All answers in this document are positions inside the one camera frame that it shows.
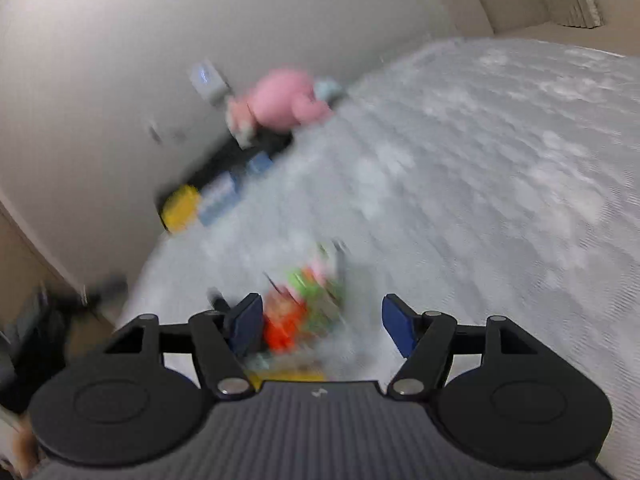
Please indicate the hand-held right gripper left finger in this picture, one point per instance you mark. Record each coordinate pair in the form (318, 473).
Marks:
(247, 327)

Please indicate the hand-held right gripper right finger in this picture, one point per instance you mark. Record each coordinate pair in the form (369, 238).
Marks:
(400, 329)

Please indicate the red plush toy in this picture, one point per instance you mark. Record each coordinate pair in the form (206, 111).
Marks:
(282, 325)

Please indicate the rectangular glass container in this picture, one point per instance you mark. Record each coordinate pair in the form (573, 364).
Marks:
(340, 310)

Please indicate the yellow container lid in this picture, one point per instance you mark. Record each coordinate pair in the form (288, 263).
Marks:
(290, 376)

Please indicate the blue white box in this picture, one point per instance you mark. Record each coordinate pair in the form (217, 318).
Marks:
(225, 195)

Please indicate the yellow box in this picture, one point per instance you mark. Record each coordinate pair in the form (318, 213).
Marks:
(181, 209)

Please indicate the dark blurred object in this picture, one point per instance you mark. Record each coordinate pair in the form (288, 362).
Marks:
(40, 340)

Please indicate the pink plush toy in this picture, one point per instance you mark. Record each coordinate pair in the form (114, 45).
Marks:
(280, 97)

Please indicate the white wall outlet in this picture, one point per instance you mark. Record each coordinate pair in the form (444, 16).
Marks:
(205, 80)

